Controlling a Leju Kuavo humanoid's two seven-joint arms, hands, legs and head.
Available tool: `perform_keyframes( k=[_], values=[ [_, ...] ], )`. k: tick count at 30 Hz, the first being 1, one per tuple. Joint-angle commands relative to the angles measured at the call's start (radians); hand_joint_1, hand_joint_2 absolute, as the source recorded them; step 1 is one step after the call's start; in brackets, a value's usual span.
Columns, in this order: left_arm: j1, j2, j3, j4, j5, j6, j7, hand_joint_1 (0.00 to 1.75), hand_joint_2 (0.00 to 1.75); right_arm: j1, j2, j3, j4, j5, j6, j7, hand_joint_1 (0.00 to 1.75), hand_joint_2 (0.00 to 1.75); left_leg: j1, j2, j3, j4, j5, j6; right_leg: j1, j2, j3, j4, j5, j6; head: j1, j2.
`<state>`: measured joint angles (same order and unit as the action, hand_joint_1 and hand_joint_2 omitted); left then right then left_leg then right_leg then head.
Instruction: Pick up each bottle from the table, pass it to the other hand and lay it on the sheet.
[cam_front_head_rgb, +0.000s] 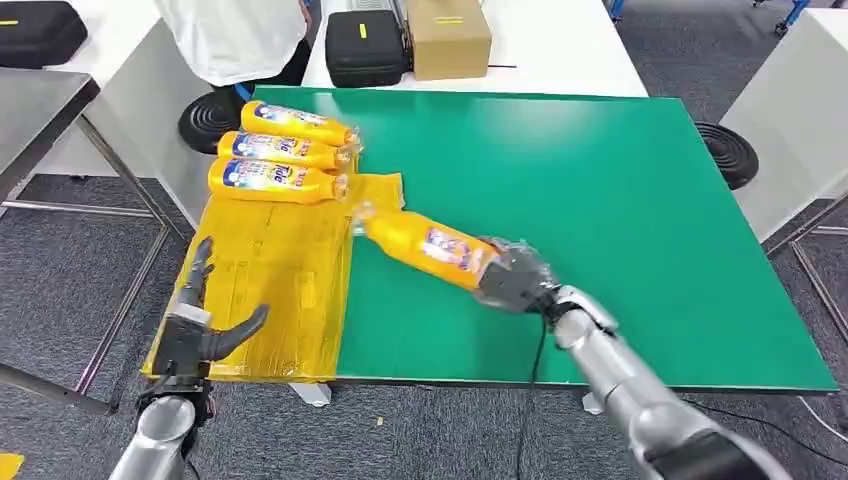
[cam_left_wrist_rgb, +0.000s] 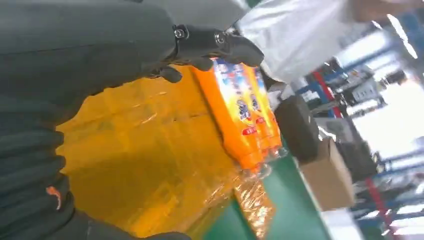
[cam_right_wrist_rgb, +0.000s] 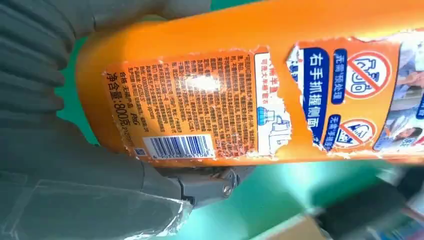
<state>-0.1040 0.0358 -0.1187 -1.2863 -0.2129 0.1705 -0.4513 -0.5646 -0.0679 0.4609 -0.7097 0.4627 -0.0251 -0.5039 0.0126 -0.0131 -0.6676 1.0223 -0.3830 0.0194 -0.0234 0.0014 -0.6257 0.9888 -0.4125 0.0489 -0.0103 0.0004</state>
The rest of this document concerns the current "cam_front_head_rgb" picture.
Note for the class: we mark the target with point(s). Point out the white table foot bracket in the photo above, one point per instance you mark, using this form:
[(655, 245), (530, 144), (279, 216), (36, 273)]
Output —
[(594, 403), (311, 395)]

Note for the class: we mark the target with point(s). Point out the yellow taped sheet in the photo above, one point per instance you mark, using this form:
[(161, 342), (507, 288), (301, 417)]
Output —
[(278, 285)]

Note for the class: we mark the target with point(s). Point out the steel table with metal legs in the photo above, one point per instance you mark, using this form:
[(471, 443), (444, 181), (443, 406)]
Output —
[(33, 112)]

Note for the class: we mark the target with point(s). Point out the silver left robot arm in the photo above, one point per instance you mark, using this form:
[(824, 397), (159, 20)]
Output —
[(159, 430)]

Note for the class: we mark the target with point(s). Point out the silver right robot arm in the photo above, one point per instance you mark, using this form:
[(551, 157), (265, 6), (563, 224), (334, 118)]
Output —
[(616, 378)]

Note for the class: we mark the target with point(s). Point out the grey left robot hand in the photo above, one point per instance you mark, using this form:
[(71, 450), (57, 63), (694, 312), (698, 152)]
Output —
[(179, 344)]

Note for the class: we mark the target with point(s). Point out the brown cardboard box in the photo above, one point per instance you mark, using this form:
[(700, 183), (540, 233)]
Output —
[(447, 40)]

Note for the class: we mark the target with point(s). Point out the metal table frame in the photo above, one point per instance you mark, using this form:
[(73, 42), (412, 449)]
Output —
[(817, 285)]

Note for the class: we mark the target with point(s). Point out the blue metal frame leg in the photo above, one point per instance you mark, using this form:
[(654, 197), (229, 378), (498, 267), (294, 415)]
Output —
[(616, 6), (795, 12)]

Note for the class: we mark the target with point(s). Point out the white desk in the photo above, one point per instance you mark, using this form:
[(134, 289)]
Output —
[(795, 119), (152, 132)]

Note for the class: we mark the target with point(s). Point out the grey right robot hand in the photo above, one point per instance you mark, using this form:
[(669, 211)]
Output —
[(517, 278)]

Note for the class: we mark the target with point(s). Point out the black ribbed round disc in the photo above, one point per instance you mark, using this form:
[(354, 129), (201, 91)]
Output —
[(205, 122), (729, 156)]

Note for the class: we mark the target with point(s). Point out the yellow floor tape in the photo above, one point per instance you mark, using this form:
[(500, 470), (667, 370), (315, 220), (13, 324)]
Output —
[(10, 467)]

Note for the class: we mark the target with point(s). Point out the green table mat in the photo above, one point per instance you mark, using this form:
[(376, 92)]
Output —
[(563, 212)]

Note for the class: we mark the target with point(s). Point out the silver metal device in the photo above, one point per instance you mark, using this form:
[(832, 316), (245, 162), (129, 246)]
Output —
[(378, 4)]

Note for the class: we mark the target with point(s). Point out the black case with yellow sticker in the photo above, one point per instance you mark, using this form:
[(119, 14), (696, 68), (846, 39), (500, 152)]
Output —
[(40, 33), (364, 50)]

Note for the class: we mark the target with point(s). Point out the person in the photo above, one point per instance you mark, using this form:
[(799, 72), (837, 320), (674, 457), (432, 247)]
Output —
[(225, 40)]

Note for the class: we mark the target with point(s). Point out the long white table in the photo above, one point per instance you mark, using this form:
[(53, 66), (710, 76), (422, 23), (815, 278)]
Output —
[(563, 60)]

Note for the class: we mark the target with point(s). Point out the orange detergent bottle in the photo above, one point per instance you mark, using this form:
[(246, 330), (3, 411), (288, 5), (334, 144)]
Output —
[(291, 120), (272, 180), (278, 149), (424, 248)]

